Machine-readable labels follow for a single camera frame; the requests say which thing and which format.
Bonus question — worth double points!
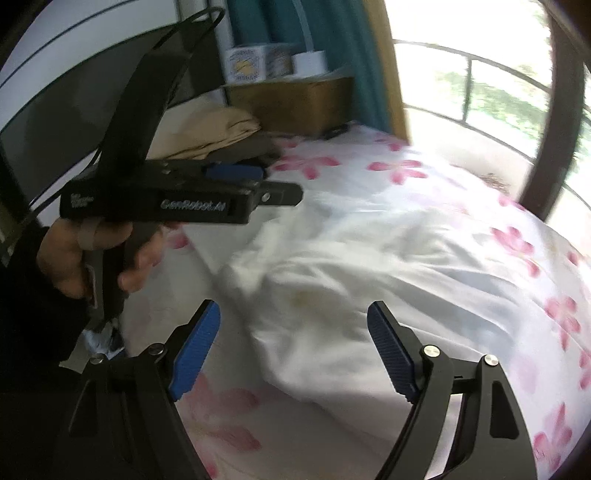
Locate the brown cardboard box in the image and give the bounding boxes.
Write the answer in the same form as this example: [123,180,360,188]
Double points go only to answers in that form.
[221,75,357,138]

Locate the person's left hand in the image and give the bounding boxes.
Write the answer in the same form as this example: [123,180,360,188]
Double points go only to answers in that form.
[36,217,165,299]

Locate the teal curtain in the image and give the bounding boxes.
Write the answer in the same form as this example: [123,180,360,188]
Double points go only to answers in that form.
[228,0,394,136]

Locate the pale printed cloth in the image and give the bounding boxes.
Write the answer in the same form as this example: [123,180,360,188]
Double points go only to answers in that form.
[84,322,124,361]

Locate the black window frame post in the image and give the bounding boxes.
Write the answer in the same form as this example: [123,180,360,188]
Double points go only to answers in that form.
[516,0,591,223]

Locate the dried potted plant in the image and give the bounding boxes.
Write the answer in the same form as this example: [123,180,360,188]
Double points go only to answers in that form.
[479,172,514,195]

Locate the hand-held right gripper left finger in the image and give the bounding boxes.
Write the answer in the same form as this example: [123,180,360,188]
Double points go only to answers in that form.
[53,299,221,480]

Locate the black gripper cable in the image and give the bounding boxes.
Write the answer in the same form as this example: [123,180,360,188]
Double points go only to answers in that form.
[22,6,228,223]

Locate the small black remote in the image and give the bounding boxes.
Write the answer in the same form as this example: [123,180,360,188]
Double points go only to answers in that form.
[320,121,350,141]

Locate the white zip jacket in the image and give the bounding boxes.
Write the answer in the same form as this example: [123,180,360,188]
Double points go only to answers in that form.
[190,185,588,408]

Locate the yellow curtain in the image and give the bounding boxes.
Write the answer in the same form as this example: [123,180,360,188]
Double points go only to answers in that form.
[361,0,413,140]

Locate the white pink floral bedsheet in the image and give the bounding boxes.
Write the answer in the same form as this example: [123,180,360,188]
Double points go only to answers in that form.
[115,124,591,480]

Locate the printed white box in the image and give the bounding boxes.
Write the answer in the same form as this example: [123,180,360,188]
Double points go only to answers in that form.
[224,43,295,86]

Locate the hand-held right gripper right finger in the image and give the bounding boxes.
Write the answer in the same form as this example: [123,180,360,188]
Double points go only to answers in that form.
[367,301,539,480]

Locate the person's left forearm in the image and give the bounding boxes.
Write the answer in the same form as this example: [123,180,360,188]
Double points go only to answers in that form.
[0,220,94,371]

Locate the dark cloth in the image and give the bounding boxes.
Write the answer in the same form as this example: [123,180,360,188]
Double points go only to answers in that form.
[209,133,297,170]

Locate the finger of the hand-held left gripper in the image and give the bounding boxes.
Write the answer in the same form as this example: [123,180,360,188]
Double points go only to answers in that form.
[204,163,267,184]
[252,180,304,209]

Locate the beige folded cloth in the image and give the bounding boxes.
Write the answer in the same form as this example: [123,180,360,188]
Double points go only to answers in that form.
[147,103,262,163]

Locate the black balcony railing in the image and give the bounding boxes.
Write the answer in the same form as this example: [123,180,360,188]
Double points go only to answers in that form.
[392,38,591,186]

